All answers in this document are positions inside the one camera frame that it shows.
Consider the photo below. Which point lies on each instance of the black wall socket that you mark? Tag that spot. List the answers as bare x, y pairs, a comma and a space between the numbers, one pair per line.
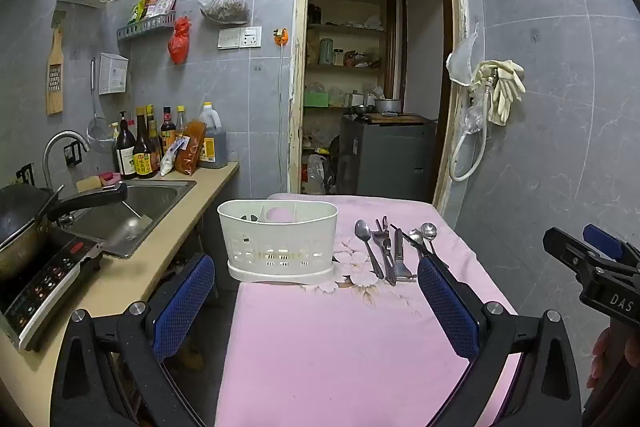
73, 153
25, 174

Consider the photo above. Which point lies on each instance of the red plastic bag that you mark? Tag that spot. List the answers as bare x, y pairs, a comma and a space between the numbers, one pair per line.
180, 44

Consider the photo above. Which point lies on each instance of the slim clear bottle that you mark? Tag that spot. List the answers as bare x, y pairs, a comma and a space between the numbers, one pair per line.
181, 119

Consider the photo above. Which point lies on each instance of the clear plastic bag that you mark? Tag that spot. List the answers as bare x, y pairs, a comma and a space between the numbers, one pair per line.
317, 172

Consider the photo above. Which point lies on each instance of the pink floral cloth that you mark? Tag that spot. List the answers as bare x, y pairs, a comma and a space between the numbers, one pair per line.
340, 347

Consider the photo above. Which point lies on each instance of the person's right hand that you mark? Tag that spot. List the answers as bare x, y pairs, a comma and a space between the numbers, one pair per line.
601, 349

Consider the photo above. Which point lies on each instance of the pantry shelves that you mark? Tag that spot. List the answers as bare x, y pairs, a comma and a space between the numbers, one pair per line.
345, 29

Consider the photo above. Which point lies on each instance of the white seasoning packet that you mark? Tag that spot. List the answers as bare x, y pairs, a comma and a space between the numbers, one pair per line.
172, 157

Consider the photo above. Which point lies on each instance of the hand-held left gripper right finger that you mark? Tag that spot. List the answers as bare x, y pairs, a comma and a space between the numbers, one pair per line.
445, 312

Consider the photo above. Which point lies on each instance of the steel strainer ladle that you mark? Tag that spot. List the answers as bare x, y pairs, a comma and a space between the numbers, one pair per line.
100, 129

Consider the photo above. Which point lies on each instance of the induction cooker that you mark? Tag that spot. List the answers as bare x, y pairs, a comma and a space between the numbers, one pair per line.
45, 282

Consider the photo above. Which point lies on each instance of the pink soap dish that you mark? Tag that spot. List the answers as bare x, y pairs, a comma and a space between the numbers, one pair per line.
110, 178

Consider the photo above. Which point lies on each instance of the orange wall hook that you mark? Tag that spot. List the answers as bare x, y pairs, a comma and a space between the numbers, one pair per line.
281, 36

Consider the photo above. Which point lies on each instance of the white wall box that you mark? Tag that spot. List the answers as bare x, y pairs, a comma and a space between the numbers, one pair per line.
114, 74

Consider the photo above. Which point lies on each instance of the white wall switch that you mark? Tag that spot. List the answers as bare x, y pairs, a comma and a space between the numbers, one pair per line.
229, 39

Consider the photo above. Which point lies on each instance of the orange sauce bag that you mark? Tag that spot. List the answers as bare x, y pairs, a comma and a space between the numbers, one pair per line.
192, 147

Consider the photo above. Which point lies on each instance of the white wall socket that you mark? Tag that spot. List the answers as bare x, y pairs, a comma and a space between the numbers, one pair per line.
251, 37

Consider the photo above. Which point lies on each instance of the grey cabinet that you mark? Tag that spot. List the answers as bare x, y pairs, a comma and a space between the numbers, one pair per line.
390, 157

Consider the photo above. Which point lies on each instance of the large dark oil jug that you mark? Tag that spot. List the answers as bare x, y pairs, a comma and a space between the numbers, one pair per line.
215, 142

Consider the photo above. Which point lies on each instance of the steel peeler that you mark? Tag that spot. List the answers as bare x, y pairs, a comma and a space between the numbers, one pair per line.
400, 257

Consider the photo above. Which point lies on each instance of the white plastic utensil caddy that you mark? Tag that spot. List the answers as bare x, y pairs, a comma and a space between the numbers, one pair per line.
275, 239

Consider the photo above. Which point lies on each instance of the chrome faucet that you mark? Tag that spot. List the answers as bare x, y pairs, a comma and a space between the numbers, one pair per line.
62, 139

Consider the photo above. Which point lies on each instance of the yellow sponge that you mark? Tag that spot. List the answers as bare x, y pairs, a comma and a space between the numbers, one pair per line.
89, 184

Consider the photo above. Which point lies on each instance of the seasoning packets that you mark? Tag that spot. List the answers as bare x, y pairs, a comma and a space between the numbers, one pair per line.
157, 4

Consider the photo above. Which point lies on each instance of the yellow cap sauce bottle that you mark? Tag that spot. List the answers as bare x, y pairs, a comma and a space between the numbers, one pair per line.
152, 127

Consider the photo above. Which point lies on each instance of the wooden door frame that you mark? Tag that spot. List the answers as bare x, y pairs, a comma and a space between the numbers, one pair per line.
299, 57

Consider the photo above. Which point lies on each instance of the yellow label sauce bottle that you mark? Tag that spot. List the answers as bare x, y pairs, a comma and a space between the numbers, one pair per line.
144, 152

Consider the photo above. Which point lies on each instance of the steel sink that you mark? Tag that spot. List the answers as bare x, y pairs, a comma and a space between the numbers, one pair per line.
150, 202

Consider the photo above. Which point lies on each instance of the red label sauce bottle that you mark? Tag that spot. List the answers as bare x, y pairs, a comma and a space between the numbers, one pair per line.
168, 127

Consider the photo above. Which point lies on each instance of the large steel spoon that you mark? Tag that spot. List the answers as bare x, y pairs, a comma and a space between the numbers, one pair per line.
363, 232

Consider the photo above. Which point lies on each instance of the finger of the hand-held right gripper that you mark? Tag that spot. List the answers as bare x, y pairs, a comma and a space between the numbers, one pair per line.
567, 249
605, 237

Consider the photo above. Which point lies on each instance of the steel fork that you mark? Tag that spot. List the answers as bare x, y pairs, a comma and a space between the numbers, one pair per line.
382, 244

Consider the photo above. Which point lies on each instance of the wooden grater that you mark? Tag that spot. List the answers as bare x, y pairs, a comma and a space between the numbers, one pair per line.
55, 82

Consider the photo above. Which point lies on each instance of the white hanging plastic bag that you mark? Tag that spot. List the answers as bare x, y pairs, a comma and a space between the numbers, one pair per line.
462, 57

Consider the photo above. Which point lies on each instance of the dark pump sauce bottle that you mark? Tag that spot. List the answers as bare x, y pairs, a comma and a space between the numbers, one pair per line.
125, 152

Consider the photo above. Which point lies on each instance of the cream rubber gloves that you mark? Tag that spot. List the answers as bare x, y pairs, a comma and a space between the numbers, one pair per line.
502, 87

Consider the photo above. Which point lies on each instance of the green box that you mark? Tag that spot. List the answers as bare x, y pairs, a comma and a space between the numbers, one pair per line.
316, 99

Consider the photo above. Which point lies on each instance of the beige kitchen counter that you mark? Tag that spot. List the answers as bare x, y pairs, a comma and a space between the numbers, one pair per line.
210, 182

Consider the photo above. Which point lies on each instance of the metal pot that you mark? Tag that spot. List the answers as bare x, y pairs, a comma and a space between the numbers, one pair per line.
387, 106

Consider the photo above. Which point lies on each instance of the grey wall rack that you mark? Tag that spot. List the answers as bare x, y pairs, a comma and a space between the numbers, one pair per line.
145, 27

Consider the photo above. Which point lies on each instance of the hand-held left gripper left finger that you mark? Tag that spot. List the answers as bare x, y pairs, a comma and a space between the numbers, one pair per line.
182, 302

